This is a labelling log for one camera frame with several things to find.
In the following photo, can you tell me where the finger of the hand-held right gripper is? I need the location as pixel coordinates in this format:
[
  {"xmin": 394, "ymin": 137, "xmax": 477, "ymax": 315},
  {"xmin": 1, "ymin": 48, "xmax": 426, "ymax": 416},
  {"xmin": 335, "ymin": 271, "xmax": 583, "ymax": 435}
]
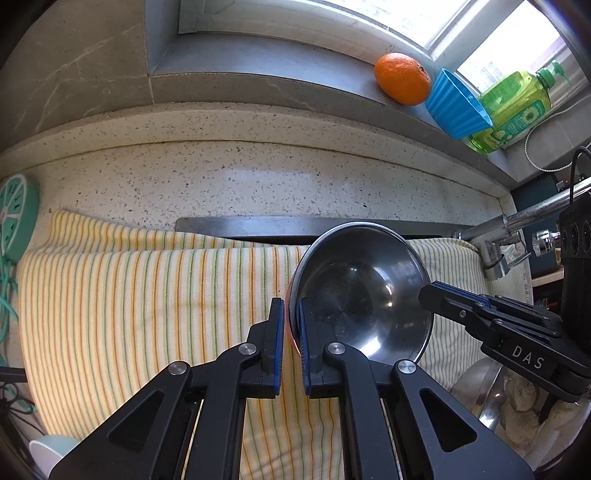
[
  {"xmin": 418, "ymin": 282, "xmax": 499, "ymax": 341},
  {"xmin": 434, "ymin": 281, "xmax": 548, "ymax": 319}
]

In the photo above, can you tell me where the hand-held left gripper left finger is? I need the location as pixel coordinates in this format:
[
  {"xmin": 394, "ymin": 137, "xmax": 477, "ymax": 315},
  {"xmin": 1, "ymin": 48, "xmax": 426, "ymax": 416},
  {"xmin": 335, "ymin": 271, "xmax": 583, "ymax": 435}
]
[{"xmin": 48, "ymin": 298, "xmax": 284, "ymax": 480}]

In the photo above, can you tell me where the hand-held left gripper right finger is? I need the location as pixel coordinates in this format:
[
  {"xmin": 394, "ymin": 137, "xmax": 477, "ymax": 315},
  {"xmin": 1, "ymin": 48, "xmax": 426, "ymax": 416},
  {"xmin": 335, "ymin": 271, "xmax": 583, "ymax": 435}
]
[{"xmin": 297, "ymin": 298, "xmax": 535, "ymax": 480}]

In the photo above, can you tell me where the stainless steel bowl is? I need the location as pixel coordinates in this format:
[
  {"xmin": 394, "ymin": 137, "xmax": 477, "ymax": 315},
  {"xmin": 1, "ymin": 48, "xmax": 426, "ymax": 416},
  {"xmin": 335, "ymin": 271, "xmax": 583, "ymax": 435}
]
[{"xmin": 285, "ymin": 222, "xmax": 435, "ymax": 363}]

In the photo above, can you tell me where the stainless steel pot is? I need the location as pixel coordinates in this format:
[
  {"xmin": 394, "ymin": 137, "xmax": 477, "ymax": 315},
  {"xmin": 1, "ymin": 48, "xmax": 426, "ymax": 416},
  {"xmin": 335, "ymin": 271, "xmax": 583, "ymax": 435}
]
[{"xmin": 450, "ymin": 357, "xmax": 509, "ymax": 430}]

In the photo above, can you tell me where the chrome faucet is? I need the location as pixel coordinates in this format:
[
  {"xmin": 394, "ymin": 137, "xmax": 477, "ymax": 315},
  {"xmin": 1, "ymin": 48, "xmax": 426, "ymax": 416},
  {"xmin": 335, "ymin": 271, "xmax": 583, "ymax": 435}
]
[{"xmin": 452, "ymin": 187, "xmax": 591, "ymax": 282}]

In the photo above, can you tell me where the striped cloth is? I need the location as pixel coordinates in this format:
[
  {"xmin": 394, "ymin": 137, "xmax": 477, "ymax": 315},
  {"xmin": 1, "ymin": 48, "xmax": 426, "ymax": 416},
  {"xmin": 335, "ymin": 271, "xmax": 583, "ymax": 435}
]
[{"xmin": 16, "ymin": 210, "xmax": 532, "ymax": 480}]

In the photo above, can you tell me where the blue ribbed cup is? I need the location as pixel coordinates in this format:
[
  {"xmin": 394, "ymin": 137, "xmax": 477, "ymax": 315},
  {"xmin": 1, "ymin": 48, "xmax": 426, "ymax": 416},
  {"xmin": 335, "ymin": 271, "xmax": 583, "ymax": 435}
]
[{"xmin": 425, "ymin": 68, "xmax": 495, "ymax": 140}]

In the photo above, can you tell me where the green dish soap bottle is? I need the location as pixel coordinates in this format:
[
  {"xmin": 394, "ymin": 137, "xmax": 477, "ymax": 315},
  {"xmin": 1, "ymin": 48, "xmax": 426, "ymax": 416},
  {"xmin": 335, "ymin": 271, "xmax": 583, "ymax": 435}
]
[{"xmin": 468, "ymin": 60, "xmax": 572, "ymax": 155}]

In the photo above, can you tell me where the orange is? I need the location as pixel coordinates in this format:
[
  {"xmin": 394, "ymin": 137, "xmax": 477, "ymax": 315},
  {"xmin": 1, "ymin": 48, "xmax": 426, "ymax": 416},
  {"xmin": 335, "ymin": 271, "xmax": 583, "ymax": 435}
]
[{"xmin": 374, "ymin": 52, "xmax": 433, "ymax": 107}]

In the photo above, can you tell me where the white cup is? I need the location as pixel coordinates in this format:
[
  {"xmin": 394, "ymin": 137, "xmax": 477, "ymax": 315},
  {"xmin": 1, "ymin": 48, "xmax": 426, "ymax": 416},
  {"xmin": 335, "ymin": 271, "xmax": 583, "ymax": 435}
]
[{"xmin": 28, "ymin": 434, "xmax": 81, "ymax": 478}]

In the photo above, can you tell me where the window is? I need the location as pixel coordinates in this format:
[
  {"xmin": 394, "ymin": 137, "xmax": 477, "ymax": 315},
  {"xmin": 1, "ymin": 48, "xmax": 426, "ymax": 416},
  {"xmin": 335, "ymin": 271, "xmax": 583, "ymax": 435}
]
[{"xmin": 180, "ymin": 0, "xmax": 591, "ymax": 93}]

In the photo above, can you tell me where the teal citrus-shaped trivet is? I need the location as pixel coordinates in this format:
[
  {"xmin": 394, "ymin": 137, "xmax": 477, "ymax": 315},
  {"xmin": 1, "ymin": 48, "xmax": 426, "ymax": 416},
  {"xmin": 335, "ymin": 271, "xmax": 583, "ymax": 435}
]
[{"xmin": 0, "ymin": 174, "xmax": 40, "ymax": 264}]

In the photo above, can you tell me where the white bead chain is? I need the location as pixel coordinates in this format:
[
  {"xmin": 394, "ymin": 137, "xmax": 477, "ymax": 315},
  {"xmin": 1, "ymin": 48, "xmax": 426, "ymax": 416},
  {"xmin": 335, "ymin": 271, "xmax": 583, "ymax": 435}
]
[{"xmin": 524, "ymin": 99, "xmax": 591, "ymax": 174}]

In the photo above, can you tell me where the black cable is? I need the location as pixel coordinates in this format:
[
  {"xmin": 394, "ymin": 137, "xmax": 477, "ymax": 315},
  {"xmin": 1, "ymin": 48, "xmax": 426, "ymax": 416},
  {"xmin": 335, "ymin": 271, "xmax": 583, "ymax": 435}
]
[{"xmin": 570, "ymin": 145, "xmax": 591, "ymax": 204}]

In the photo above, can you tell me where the green cable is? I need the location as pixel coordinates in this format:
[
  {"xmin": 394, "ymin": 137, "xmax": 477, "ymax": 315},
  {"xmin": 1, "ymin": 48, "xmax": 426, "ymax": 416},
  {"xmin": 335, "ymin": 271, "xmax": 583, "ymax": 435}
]
[{"xmin": 0, "ymin": 256, "xmax": 24, "ymax": 352}]

